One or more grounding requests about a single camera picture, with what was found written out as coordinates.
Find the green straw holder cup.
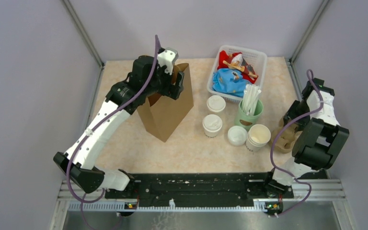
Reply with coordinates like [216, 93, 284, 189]
[234, 100, 264, 131]

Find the stack of paper cups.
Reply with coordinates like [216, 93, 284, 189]
[245, 124, 271, 152]

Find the stack of white lids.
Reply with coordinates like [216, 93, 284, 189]
[227, 126, 248, 147]

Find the brown cardboard cup carrier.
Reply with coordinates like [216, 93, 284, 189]
[270, 118, 302, 154]

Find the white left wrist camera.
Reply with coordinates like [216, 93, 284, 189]
[157, 47, 179, 75]

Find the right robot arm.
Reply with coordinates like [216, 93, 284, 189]
[262, 78, 349, 197]

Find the brown paper bag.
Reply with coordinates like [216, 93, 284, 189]
[137, 63, 194, 142]

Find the white cup lid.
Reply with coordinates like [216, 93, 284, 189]
[202, 114, 223, 132]
[207, 95, 226, 111]

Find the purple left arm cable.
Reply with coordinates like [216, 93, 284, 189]
[65, 34, 162, 230]

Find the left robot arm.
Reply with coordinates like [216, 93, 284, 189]
[53, 50, 184, 198]

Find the red snack packet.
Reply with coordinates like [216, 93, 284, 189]
[217, 50, 259, 84]

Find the blue snack packet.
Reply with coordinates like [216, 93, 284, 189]
[212, 69, 251, 97]

